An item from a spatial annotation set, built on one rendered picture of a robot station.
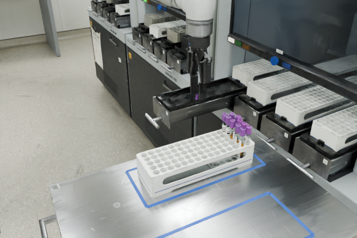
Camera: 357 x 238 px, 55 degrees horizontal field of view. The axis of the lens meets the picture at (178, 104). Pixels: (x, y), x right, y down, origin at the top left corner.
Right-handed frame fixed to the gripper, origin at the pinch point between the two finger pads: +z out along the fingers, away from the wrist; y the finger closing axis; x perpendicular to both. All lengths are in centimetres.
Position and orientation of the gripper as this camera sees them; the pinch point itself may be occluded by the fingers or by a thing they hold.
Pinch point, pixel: (198, 88)
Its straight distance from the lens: 125.7
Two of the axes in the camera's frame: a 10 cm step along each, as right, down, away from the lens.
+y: -4.9, -4.2, 7.7
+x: -8.7, 2.4, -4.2
